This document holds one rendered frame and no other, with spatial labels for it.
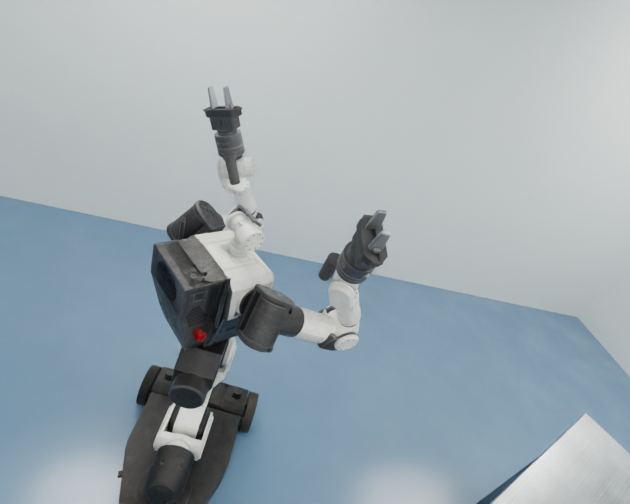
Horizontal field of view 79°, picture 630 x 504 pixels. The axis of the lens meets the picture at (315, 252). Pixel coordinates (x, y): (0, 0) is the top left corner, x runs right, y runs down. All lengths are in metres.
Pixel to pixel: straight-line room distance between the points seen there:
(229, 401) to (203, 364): 0.83
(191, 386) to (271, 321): 0.39
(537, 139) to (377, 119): 1.31
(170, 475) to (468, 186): 2.88
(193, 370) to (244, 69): 2.03
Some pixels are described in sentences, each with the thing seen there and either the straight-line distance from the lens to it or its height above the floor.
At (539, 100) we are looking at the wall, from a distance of 3.42.
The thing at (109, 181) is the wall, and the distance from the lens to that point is 3.28.
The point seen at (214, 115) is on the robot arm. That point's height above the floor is 1.56.
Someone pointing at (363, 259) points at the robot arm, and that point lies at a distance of 0.82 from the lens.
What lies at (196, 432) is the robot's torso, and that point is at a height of 0.31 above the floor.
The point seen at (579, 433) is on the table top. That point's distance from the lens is 2.04.
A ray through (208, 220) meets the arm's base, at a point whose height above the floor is 1.29.
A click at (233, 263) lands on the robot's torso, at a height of 1.29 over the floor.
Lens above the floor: 1.97
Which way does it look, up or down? 33 degrees down
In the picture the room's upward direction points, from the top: 22 degrees clockwise
